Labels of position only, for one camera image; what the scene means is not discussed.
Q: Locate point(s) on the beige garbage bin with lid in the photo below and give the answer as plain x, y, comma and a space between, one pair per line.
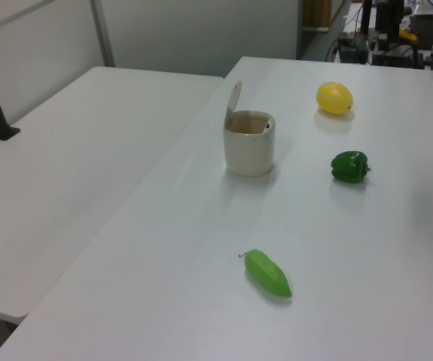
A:
248, 154

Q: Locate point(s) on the light green long pepper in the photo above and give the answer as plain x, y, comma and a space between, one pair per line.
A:
267, 273

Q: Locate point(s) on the dark green bell pepper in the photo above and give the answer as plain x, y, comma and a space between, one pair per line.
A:
349, 167

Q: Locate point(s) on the yellow striped melon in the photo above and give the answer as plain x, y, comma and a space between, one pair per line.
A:
333, 98

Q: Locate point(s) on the dark grey equipment box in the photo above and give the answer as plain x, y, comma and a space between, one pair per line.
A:
352, 49

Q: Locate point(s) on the wooden cabinet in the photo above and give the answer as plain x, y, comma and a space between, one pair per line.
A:
316, 13

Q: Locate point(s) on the black upright posts rig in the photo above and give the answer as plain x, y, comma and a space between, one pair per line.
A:
387, 22

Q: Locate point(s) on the yellow hand tool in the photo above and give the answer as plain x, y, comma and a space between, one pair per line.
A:
407, 35

